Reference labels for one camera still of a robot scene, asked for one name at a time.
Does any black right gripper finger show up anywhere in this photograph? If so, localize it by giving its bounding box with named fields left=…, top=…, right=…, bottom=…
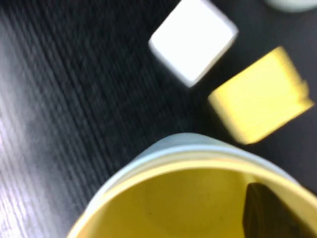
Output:
left=242, top=182, right=317, bottom=238

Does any yellow plastic cup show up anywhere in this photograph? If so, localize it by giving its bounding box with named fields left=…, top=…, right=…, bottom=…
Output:
left=66, top=151, right=317, bottom=238

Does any light blue plastic cup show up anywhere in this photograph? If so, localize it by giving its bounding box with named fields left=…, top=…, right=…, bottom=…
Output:
left=84, top=132, right=317, bottom=216

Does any yellow cube with notched corner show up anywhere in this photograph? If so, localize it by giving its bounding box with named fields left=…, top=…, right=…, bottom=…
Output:
left=207, top=46, right=317, bottom=145

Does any white foam cube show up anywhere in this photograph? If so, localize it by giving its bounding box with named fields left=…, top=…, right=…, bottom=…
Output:
left=148, top=0, right=240, bottom=88

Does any green plastic cup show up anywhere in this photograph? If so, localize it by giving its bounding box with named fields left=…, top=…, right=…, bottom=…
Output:
left=264, top=0, right=317, bottom=12

